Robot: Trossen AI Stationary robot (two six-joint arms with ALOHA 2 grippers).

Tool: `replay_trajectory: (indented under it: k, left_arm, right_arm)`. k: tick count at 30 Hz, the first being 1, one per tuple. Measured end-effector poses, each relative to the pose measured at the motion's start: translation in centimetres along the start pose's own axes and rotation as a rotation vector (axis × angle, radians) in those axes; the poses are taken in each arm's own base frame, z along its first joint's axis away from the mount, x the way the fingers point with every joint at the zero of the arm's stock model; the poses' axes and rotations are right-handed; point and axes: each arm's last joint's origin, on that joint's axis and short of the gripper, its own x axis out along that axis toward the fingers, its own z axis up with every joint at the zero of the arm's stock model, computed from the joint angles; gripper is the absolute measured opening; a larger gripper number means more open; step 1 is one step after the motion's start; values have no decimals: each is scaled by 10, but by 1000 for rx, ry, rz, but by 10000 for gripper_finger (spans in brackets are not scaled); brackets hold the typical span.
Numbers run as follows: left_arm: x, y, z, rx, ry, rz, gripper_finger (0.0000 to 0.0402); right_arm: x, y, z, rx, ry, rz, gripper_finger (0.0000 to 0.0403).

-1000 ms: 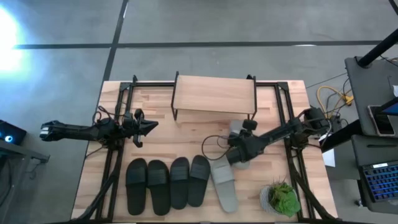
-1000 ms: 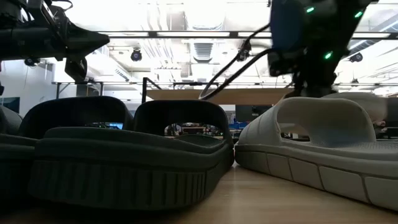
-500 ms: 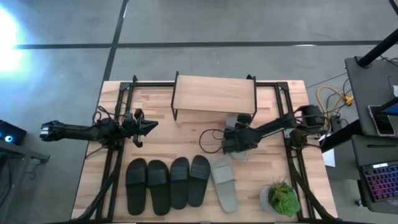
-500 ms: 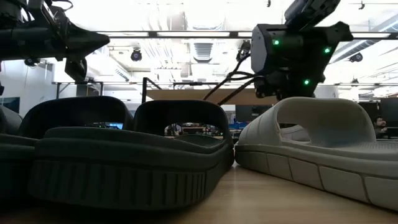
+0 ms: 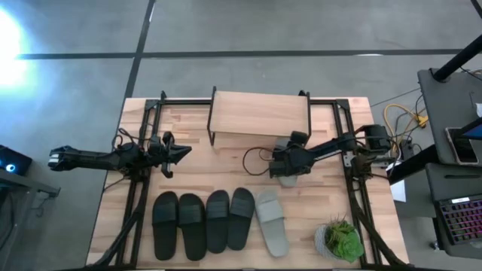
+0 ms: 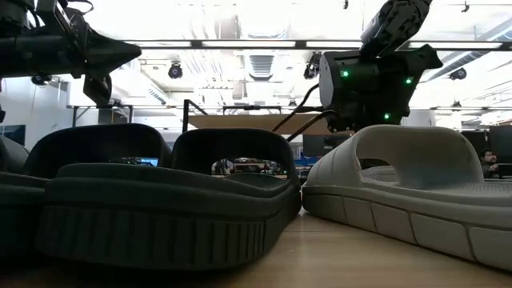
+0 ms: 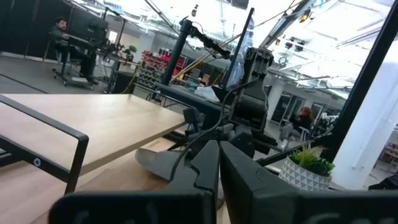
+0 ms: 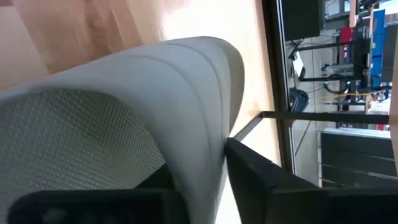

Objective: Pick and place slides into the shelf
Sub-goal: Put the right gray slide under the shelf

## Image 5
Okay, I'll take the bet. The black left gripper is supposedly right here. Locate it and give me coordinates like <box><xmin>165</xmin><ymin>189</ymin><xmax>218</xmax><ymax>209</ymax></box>
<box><xmin>147</xmin><ymin>130</ymin><xmax>192</xmax><ymax>179</ymax></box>

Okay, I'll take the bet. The grey slide sandal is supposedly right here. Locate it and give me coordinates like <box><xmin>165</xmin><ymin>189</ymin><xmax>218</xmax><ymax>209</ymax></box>
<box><xmin>255</xmin><ymin>189</ymin><xmax>291</xmax><ymax>258</ymax></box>
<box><xmin>273</xmin><ymin>136</ymin><xmax>300</xmax><ymax>188</ymax></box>

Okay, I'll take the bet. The wooden shelf with black frame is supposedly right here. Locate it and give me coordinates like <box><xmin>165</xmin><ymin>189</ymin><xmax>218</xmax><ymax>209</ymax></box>
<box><xmin>206</xmin><ymin>85</ymin><xmax>313</xmax><ymax>152</ymax></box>

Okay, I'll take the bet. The black slide sandal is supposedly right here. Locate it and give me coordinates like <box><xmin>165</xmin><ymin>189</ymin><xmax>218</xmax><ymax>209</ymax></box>
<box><xmin>205</xmin><ymin>189</ymin><xmax>231</xmax><ymax>254</ymax></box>
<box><xmin>152</xmin><ymin>190</ymin><xmax>180</xmax><ymax>261</ymax></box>
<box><xmin>178</xmin><ymin>193</ymin><xmax>208</xmax><ymax>262</ymax></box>
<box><xmin>227</xmin><ymin>187</ymin><xmax>256</xmax><ymax>251</ymax></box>

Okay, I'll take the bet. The succulent in grey patterned pot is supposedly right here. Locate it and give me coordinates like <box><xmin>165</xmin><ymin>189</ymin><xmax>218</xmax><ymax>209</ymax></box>
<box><xmin>314</xmin><ymin>215</ymin><xmax>365</xmax><ymax>263</ymax></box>

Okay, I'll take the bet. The white paper sheet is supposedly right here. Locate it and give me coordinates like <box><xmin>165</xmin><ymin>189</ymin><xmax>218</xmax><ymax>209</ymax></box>
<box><xmin>389</xmin><ymin>179</ymin><xmax>407</xmax><ymax>203</ymax></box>

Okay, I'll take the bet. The black diagonal bar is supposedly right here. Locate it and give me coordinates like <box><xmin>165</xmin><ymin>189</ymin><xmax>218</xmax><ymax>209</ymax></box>
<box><xmin>386</xmin><ymin>145</ymin><xmax>445</xmax><ymax>185</ymax></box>

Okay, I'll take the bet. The black device with blue light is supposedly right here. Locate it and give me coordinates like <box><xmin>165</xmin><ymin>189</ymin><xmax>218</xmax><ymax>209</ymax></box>
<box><xmin>0</xmin><ymin>145</ymin><xmax>33</xmax><ymax>176</ymax></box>

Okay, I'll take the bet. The grey side table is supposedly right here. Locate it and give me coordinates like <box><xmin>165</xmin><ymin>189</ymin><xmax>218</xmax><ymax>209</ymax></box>
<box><xmin>0</xmin><ymin>168</ymin><xmax>61</xmax><ymax>271</ymax></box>

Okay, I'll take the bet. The grey desk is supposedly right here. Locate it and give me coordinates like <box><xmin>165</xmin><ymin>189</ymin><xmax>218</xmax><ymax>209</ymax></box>
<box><xmin>416</xmin><ymin>67</ymin><xmax>482</xmax><ymax>166</ymax></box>

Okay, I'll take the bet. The smartphone with dark screen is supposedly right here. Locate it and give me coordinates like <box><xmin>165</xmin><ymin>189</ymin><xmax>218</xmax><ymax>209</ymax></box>
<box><xmin>445</xmin><ymin>126</ymin><xmax>480</xmax><ymax>166</ymax></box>

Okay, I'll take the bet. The laptop with backlit keyboard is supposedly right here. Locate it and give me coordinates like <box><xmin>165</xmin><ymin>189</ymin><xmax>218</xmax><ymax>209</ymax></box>
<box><xmin>425</xmin><ymin>162</ymin><xmax>482</xmax><ymax>260</ymax></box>

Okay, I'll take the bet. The tablet with blue screen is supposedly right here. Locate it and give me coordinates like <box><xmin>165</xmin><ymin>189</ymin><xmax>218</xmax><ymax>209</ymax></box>
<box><xmin>459</xmin><ymin>117</ymin><xmax>482</xmax><ymax>141</ymax></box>

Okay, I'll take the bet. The black pole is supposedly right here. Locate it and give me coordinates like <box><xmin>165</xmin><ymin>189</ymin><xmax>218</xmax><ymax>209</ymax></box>
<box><xmin>432</xmin><ymin>35</ymin><xmax>482</xmax><ymax>82</ymax></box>

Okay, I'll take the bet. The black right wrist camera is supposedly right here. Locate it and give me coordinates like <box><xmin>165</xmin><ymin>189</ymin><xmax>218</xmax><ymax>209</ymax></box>
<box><xmin>290</xmin><ymin>130</ymin><xmax>310</xmax><ymax>147</ymax></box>

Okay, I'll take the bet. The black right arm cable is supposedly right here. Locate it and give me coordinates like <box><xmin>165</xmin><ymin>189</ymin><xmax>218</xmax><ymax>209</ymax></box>
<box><xmin>243</xmin><ymin>146</ymin><xmax>276</xmax><ymax>177</ymax></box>

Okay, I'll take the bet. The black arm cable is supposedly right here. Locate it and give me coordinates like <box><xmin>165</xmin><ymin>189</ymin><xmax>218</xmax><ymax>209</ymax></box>
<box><xmin>111</xmin><ymin>127</ymin><xmax>142</xmax><ymax>151</ymax></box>
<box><xmin>243</xmin><ymin>146</ymin><xmax>276</xmax><ymax>177</ymax></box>

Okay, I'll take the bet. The black aluminium table frame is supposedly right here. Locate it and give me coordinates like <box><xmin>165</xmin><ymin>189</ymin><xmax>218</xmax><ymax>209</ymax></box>
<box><xmin>88</xmin><ymin>90</ymin><xmax>407</xmax><ymax>270</ymax></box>

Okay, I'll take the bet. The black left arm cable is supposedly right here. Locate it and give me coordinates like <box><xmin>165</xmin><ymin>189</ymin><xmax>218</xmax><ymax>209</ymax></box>
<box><xmin>111</xmin><ymin>127</ymin><xmax>142</xmax><ymax>151</ymax></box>

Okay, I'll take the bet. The thin grey floor cable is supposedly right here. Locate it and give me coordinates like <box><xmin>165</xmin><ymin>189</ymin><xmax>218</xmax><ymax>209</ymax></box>
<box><xmin>371</xmin><ymin>88</ymin><xmax>421</xmax><ymax>108</ymax></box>

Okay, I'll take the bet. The yellow cable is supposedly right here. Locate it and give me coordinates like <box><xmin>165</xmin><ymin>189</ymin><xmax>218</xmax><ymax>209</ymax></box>
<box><xmin>383</xmin><ymin>103</ymin><xmax>429</xmax><ymax>151</ymax></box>

